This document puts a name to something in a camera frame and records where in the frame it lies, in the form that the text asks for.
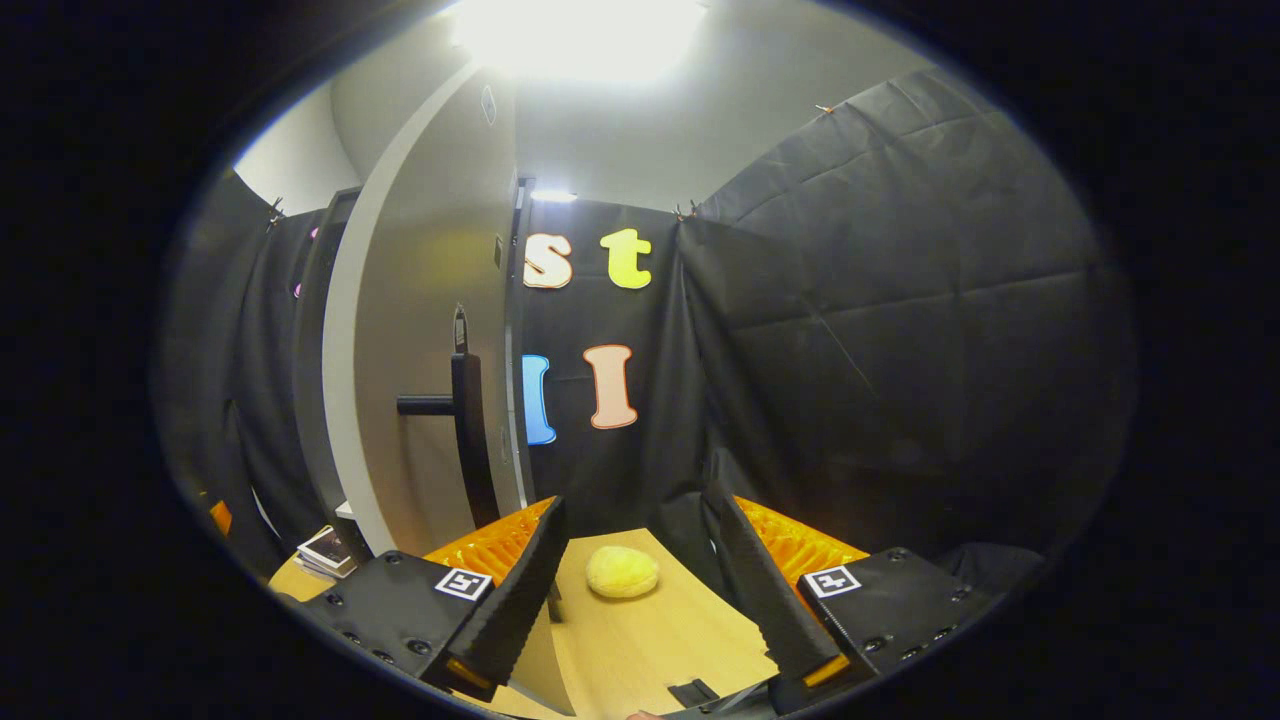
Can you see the black backdrop cloth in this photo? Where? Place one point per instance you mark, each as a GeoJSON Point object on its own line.
{"type": "Point", "coordinates": [900, 350]}

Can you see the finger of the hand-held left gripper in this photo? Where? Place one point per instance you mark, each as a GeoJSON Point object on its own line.
{"type": "Point", "coordinates": [220, 517]}

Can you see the ceiling light panel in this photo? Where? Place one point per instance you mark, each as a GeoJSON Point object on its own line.
{"type": "Point", "coordinates": [580, 35]}
{"type": "Point", "coordinates": [553, 195]}

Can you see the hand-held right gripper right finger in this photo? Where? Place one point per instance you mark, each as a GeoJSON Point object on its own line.
{"type": "Point", "coordinates": [765, 590]}

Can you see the yellow round bun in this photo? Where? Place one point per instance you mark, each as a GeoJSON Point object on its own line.
{"type": "Point", "coordinates": [622, 572]}

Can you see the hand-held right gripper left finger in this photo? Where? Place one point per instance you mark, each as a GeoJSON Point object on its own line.
{"type": "Point", "coordinates": [520, 590]}

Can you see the white book with portrait cover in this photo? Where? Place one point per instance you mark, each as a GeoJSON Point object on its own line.
{"type": "Point", "coordinates": [328, 548]}

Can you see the grey cabinet door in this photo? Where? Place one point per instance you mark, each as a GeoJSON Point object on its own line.
{"type": "Point", "coordinates": [420, 250]}

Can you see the grey cabinet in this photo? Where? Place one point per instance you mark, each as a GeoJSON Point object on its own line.
{"type": "Point", "coordinates": [315, 350]}

